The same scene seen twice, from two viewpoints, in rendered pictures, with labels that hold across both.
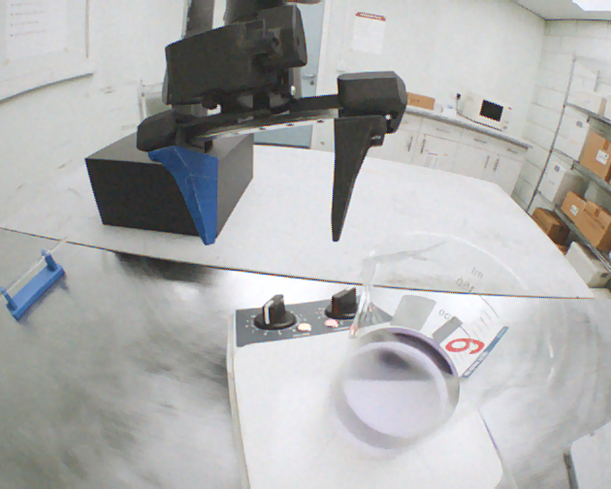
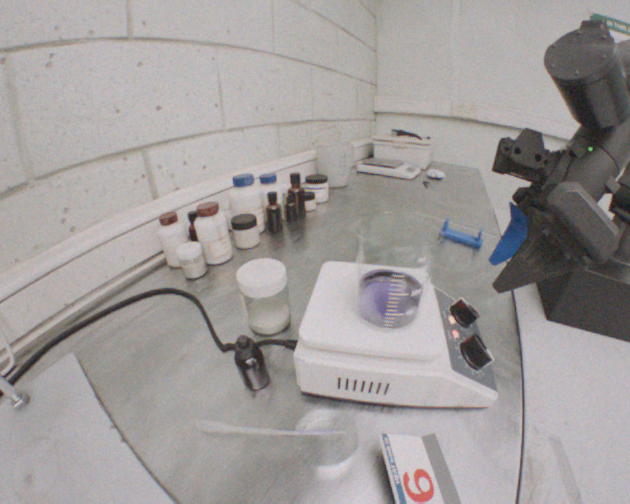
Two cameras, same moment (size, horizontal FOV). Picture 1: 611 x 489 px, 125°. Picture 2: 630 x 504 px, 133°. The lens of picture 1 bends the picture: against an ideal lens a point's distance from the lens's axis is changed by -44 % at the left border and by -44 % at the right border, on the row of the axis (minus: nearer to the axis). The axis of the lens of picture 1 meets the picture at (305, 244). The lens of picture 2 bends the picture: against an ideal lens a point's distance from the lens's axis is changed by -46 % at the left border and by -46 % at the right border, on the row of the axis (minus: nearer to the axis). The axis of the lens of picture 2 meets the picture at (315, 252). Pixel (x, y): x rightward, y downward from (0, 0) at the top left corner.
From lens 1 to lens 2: 24 cm
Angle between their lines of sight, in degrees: 93
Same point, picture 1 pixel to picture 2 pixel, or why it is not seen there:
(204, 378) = not seen: hidden behind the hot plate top
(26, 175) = not seen: hidden behind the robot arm
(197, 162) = (523, 222)
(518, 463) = (257, 471)
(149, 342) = (446, 288)
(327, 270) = (536, 398)
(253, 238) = (558, 344)
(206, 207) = (506, 245)
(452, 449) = (340, 322)
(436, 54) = not seen: outside the picture
